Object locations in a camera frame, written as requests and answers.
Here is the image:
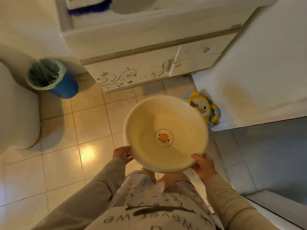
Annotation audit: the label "person's right hand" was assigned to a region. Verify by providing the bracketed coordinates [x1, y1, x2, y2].
[191, 153, 218, 182]

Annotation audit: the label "person's left hand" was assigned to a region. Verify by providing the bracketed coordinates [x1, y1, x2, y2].
[112, 146, 134, 165]

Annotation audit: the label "cream duck print basin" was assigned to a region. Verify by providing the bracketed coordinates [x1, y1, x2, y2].
[123, 95, 209, 174]

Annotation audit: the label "person's right forearm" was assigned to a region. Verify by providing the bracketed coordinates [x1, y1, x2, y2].
[205, 174, 274, 230]

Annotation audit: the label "person's left forearm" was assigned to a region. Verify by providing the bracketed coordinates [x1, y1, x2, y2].
[31, 157, 126, 230]

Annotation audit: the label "person's left leg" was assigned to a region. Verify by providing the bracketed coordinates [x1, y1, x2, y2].
[140, 167, 157, 184]

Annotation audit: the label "person's leg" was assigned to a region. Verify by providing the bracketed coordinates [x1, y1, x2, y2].
[140, 167, 157, 184]
[157, 172, 190, 194]

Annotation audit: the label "person's right leg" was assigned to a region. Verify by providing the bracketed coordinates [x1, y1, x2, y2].
[157, 172, 190, 194]

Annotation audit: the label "patterned pajama shorts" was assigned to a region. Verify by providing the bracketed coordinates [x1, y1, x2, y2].
[108, 170, 209, 215]

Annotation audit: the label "yellow duck toy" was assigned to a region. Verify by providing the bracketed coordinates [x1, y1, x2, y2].
[184, 92, 221, 129]

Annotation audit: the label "patterned pajama shirt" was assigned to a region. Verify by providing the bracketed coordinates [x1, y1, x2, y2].
[84, 192, 224, 230]

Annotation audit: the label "blue trash bin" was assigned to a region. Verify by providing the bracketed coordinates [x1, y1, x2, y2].
[27, 58, 79, 99]

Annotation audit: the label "white door threshold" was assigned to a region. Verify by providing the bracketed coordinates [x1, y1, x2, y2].
[245, 190, 307, 230]

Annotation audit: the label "white floral vanity cabinet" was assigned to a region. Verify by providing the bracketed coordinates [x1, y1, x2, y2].
[55, 0, 280, 94]

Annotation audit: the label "translucent trash bag liner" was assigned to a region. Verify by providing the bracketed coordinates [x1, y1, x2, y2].
[27, 58, 67, 91]

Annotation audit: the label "white washing machine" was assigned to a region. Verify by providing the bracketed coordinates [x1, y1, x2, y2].
[191, 0, 307, 132]

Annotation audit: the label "white toilet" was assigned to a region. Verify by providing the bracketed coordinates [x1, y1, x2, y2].
[0, 61, 42, 167]

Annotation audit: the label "white sink bowl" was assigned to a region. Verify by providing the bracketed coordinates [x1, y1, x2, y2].
[111, 0, 156, 15]

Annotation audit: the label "white and blue cloth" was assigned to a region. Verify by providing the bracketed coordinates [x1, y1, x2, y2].
[64, 0, 113, 16]

